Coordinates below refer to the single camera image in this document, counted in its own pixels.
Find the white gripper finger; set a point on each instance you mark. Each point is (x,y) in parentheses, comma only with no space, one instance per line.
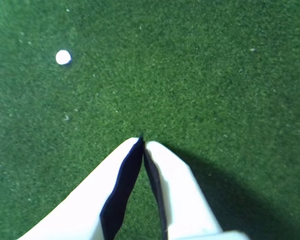
(180,195)
(90,200)

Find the small white dot marker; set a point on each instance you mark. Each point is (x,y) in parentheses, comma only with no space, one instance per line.
(63,57)

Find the long green putting mat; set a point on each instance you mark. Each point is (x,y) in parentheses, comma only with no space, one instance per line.
(215,75)

